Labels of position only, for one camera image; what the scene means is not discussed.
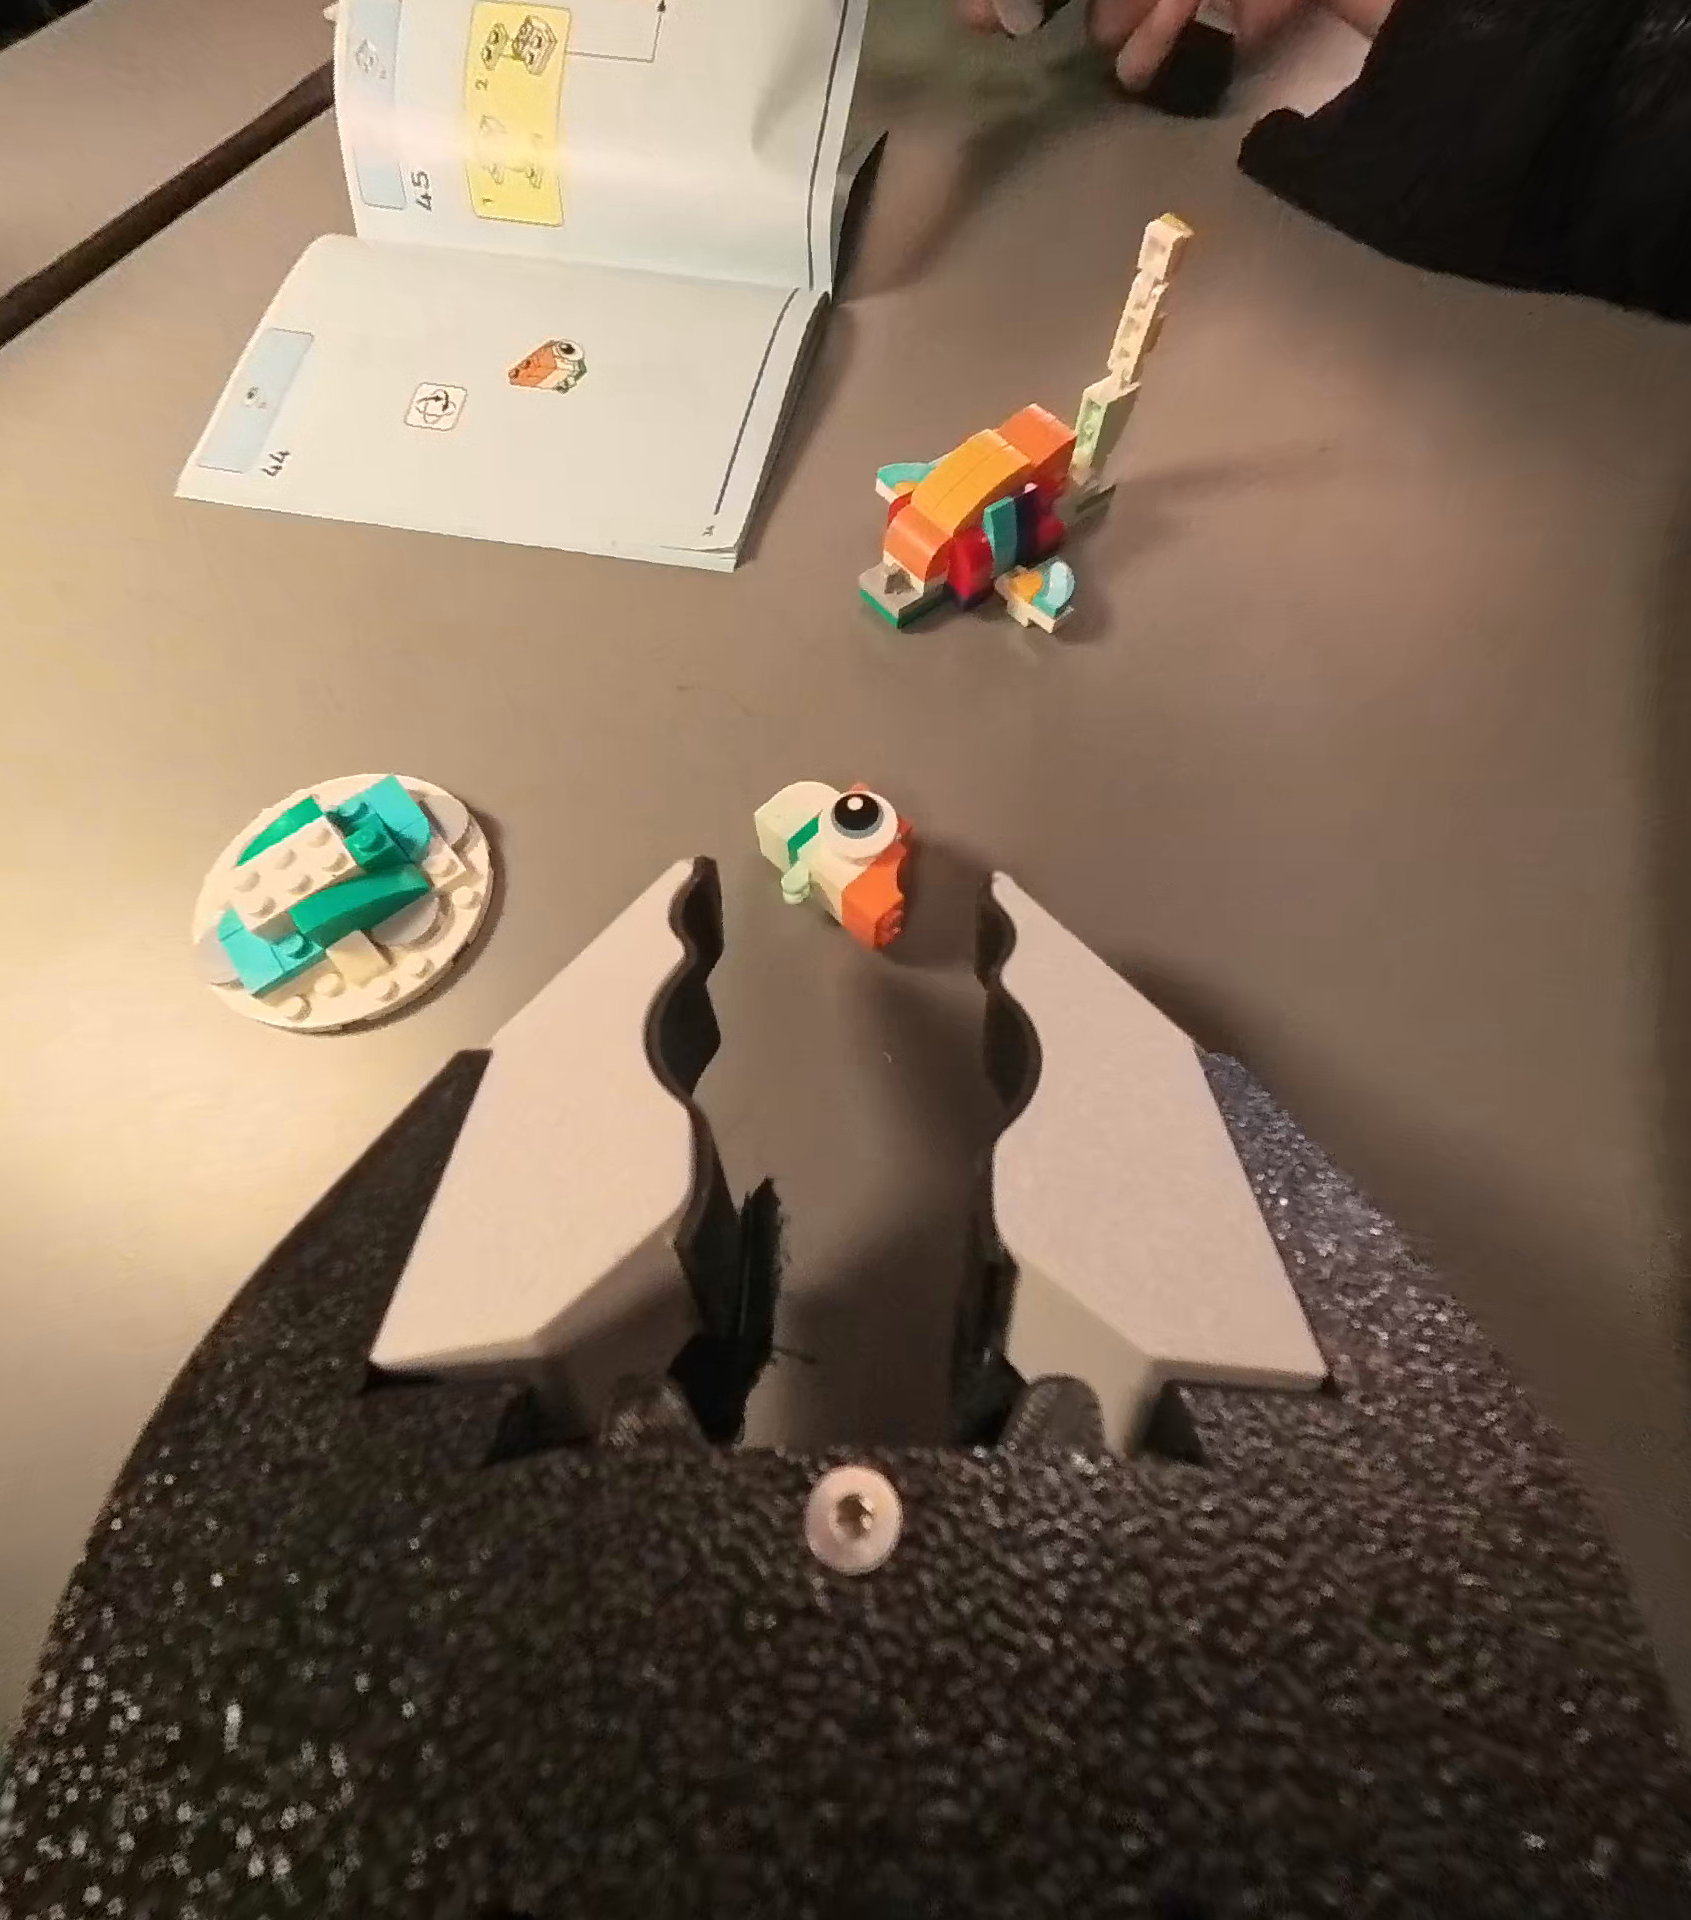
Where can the round white teal lego base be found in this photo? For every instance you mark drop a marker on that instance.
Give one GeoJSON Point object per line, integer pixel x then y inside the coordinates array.
{"type": "Point", "coordinates": [337, 900]}

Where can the lego instruction booklet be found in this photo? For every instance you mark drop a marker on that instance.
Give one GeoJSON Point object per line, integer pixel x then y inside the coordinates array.
{"type": "Point", "coordinates": [484, 392]}

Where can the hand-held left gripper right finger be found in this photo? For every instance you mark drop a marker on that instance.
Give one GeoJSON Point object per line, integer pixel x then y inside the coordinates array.
{"type": "Point", "coordinates": [1148, 1202]}

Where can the person's right hand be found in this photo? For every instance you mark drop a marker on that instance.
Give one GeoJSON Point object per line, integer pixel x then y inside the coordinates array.
{"type": "Point", "coordinates": [1142, 37]}

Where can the orange lego fish body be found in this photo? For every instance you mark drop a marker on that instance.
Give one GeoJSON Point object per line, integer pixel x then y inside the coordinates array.
{"type": "Point", "coordinates": [974, 502]}

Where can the pale lego brick strip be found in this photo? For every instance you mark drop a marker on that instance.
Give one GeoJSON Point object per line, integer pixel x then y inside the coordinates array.
{"type": "Point", "coordinates": [1148, 309]}

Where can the lego fish head with eye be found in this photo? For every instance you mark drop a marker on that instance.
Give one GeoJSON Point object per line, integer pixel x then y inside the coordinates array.
{"type": "Point", "coordinates": [848, 862]}

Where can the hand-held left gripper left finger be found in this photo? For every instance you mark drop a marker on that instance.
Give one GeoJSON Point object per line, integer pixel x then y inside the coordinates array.
{"type": "Point", "coordinates": [549, 1168]}

